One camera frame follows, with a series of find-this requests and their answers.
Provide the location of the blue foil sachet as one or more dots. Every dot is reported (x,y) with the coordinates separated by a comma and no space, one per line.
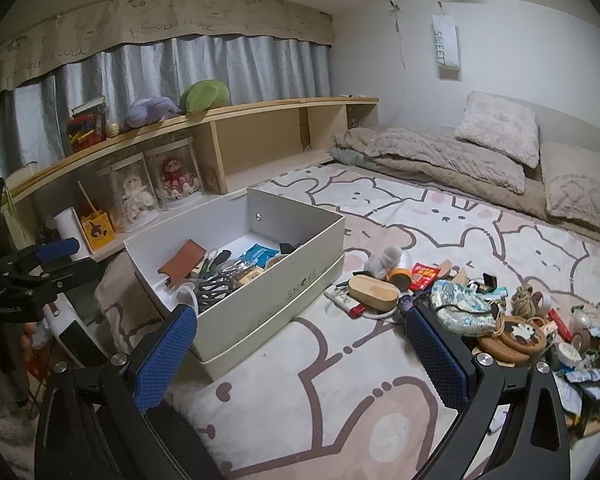
(258,255)

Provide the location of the white dress doll in case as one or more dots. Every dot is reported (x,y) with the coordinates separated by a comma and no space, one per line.
(130,199)

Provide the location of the fluffy cream pillow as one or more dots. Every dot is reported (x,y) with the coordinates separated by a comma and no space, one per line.
(503,126)

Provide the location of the grey blue curtain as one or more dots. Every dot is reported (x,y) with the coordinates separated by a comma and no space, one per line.
(33,117)

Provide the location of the beige folded quilt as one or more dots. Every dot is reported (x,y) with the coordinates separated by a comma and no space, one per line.
(434,150)

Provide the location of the jar of colourful items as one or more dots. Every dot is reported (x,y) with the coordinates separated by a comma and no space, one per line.
(87,124)

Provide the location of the oval wooden box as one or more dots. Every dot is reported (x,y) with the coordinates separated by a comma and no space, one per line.
(373,293)

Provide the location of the jute twine ball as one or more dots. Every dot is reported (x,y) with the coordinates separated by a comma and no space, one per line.
(526,302)

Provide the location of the red dress doll in case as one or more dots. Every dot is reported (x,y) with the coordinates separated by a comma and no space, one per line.
(174,173)

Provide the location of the brown leather sleeve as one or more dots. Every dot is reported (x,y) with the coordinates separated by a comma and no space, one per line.
(183,262)

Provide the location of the wooden bedside shelf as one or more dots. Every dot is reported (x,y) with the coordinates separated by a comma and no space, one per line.
(234,146)

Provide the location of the white storage box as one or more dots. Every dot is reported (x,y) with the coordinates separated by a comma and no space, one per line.
(245,279)

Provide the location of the white paper roll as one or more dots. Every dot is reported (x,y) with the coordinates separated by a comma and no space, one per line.
(68,226)

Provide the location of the red card packet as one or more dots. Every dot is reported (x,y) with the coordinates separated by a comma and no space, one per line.
(423,276)

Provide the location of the beige quilted pillow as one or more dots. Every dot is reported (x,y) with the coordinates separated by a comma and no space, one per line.
(571,178)

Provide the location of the bunny print blanket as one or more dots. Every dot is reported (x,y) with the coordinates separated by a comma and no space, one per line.
(282,381)

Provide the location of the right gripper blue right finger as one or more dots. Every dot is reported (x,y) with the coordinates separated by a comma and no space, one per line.
(463,384)

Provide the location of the floral fabric pouch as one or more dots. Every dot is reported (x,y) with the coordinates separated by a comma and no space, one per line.
(461,311)

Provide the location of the green plush toy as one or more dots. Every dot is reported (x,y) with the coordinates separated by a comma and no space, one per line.
(204,95)

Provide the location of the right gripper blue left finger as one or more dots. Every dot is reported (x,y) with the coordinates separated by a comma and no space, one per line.
(129,390)

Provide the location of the yellow box on shelf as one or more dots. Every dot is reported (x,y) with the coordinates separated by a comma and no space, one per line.
(98,230)

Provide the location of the purple plush toy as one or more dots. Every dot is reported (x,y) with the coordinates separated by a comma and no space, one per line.
(144,112)

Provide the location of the beige printed curtain valance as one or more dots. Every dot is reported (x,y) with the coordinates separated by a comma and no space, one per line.
(73,36)

